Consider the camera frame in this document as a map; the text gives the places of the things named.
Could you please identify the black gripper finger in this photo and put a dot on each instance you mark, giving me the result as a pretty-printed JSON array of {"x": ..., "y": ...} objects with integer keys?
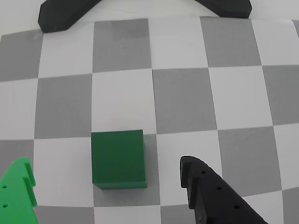
[{"x": 210, "y": 193}]

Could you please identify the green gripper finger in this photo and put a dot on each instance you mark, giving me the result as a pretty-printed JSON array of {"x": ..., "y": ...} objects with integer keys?
[{"x": 15, "y": 196}]

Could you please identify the dark green cube dice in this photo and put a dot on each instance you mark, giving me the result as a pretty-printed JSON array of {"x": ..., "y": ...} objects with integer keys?
[{"x": 118, "y": 158}]

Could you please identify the grey white checkerboard mat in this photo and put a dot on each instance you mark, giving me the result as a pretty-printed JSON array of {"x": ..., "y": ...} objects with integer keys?
[{"x": 182, "y": 98}]

